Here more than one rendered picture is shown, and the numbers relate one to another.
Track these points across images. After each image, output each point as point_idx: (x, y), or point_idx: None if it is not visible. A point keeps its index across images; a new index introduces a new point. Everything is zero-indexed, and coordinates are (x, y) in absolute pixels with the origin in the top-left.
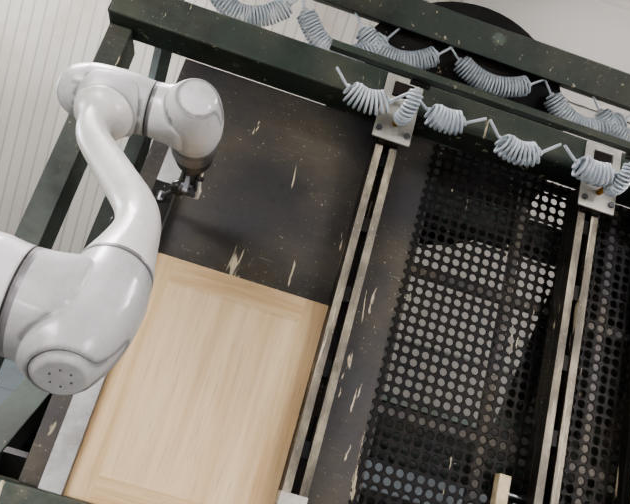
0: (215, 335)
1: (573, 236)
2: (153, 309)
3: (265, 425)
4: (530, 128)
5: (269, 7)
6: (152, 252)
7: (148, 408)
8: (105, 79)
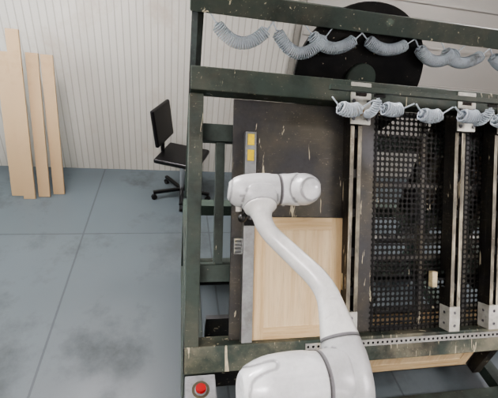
0: None
1: (454, 147)
2: (262, 246)
3: None
4: (428, 92)
5: (257, 35)
6: (352, 319)
7: (275, 292)
8: (259, 192)
